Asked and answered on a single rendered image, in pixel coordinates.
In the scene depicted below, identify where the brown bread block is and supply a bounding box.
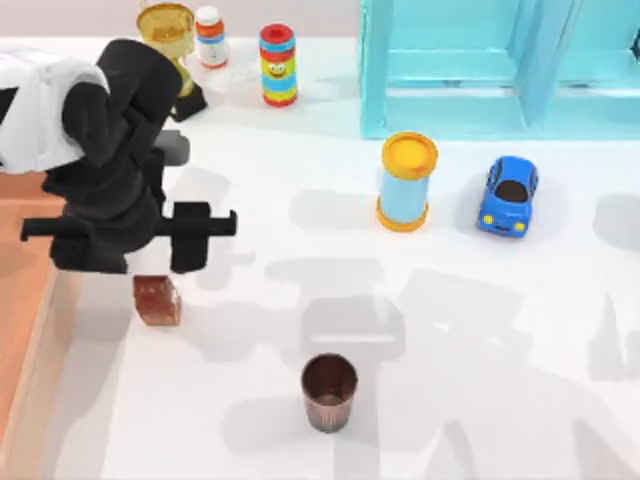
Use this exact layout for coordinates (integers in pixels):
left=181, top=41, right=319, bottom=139
left=132, top=273, right=183, bottom=329

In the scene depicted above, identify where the shallow salmon-coloured box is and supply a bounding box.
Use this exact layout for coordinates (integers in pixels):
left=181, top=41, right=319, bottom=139
left=0, top=168, right=77, bottom=480

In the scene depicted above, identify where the colourful striped can with face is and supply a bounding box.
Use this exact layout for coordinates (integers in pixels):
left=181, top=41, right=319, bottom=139
left=258, top=23, right=302, bottom=108

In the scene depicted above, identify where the gold trophy with black base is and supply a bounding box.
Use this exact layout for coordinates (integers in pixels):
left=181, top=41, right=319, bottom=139
left=135, top=1, right=209, bottom=122

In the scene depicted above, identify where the white bottle with orange label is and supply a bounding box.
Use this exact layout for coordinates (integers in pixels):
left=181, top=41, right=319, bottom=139
left=193, top=5, right=232, bottom=70

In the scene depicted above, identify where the brown cup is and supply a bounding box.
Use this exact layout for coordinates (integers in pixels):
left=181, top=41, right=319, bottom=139
left=299, top=352, right=360, bottom=435

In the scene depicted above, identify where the yellow and light blue can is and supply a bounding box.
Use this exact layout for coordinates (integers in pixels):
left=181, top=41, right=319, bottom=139
left=375, top=130, right=440, bottom=234

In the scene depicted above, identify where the light blue rack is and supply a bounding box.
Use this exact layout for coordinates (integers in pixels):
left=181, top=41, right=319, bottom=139
left=358, top=0, right=640, bottom=142

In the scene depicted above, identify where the blue toy car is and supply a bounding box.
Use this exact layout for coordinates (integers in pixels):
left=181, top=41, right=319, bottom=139
left=475, top=155, right=540, bottom=244

